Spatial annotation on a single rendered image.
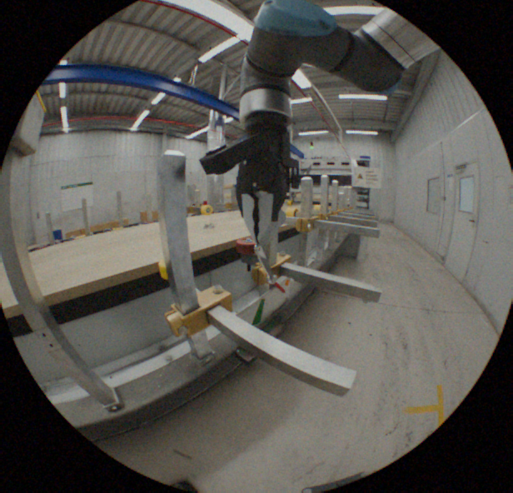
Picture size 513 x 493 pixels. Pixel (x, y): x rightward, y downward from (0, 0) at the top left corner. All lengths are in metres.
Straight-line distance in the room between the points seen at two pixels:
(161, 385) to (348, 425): 0.98
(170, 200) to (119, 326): 0.42
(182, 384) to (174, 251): 0.29
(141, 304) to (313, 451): 1.04
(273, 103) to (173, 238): 0.25
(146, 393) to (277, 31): 0.61
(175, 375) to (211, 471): 0.76
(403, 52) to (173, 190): 0.38
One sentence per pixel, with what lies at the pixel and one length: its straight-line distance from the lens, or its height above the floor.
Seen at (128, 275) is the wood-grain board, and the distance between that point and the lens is 0.44.
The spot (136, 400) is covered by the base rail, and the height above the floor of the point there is 0.70.
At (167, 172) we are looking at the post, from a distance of 0.24.
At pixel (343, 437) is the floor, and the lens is 1.14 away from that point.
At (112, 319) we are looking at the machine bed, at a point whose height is 0.77.
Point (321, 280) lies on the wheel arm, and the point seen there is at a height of 0.85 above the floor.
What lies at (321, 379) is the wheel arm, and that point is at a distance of 0.23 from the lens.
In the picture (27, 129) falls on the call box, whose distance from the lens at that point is 0.28.
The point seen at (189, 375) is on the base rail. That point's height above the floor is 0.70.
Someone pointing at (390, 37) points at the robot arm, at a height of 1.28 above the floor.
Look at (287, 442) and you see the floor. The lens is 1.07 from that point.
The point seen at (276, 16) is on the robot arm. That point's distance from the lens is 0.23.
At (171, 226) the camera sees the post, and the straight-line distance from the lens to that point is 0.24.
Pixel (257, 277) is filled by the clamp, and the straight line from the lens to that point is 0.44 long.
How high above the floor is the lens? 1.05
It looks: 15 degrees down
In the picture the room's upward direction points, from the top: straight up
